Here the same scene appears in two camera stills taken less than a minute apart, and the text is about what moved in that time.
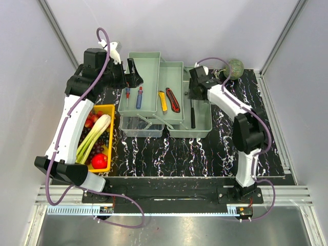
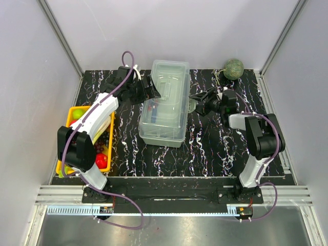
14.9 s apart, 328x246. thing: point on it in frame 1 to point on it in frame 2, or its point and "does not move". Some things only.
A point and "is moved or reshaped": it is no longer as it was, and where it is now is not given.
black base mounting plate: [175, 191] does not move
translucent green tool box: [162, 102] is moved or reshaped
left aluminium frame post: [60, 32] does not move
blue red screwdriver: [139, 98] is moved or reshaped
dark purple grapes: [99, 145] does not move
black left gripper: [131, 80] to [149, 93]
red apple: [99, 161] does not move
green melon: [237, 69] does not move
